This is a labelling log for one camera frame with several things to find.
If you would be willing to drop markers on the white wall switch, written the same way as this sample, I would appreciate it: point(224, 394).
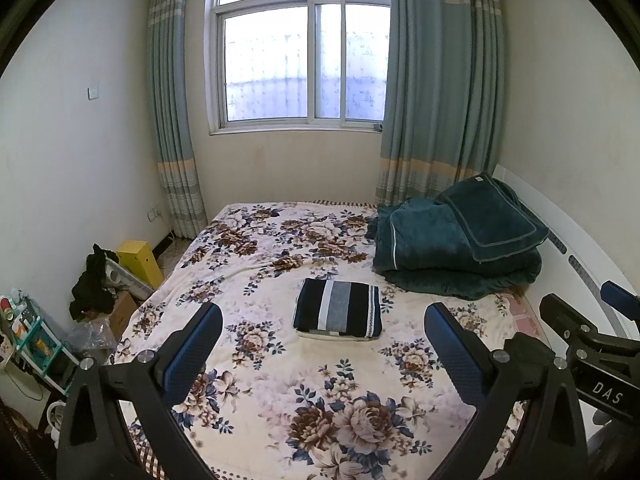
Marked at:
point(93, 92)

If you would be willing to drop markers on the white wall socket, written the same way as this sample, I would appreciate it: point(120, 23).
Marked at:
point(153, 213)

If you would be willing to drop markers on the dark green trimmed pillow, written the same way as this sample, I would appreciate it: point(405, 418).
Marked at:
point(490, 220)

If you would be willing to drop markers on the black crumpled cloth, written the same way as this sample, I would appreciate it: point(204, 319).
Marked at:
point(92, 285)

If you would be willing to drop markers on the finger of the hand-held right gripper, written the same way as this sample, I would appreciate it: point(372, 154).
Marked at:
point(622, 300)
point(570, 322)

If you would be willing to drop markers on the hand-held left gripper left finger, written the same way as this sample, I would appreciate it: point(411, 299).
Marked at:
point(192, 355)

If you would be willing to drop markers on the floral blanket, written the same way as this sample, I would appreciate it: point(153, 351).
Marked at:
point(280, 375)

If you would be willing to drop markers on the teal storage rack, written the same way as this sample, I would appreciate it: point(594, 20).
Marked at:
point(35, 345)

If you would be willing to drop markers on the striped knit sweater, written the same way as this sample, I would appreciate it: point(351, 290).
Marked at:
point(340, 305)

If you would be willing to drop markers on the clear plastic bag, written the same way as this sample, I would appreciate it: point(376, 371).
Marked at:
point(92, 337)

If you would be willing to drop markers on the white framed window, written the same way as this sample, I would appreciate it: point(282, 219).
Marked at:
point(300, 60)

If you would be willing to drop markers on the white folded garment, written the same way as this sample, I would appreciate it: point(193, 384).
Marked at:
point(325, 336)

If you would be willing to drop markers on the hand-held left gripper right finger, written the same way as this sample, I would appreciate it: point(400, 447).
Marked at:
point(452, 355)

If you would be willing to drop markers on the dark green folded quilt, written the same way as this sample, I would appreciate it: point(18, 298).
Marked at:
point(415, 250)

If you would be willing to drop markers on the cardboard box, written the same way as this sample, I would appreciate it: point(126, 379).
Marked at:
point(122, 312)

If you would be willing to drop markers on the white headboard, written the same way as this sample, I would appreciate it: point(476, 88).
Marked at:
point(555, 266)

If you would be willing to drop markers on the wide grey-green curtain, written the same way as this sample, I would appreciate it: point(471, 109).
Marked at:
point(435, 85)

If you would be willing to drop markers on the yellow box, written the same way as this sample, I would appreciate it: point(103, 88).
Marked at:
point(140, 262)

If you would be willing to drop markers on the pink checked sheet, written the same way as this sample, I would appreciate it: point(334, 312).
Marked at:
point(522, 320)

